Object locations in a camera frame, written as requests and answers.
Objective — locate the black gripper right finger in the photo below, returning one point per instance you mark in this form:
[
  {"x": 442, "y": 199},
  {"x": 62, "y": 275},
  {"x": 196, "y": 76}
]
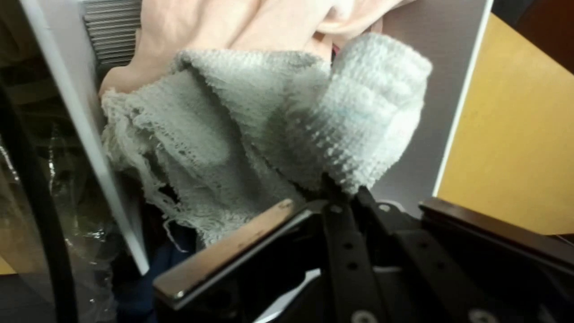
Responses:
[{"x": 421, "y": 280}]

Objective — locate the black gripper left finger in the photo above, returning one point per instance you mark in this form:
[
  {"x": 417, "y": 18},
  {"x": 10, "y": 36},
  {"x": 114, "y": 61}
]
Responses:
[{"x": 354, "y": 289}]

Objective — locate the white terry cloth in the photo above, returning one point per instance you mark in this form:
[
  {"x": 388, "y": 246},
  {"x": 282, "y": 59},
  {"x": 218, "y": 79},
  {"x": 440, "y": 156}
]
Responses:
[{"x": 225, "y": 135}]

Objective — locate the dark blue cloth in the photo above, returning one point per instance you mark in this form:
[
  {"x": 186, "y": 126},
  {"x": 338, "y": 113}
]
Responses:
[{"x": 166, "y": 246}]

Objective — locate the pink cloth in basket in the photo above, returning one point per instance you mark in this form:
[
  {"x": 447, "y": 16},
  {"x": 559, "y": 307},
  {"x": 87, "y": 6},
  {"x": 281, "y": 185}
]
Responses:
[{"x": 169, "y": 27}]

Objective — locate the long yellow counter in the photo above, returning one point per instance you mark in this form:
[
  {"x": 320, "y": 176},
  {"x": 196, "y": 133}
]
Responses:
[{"x": 514, "y": 149}]

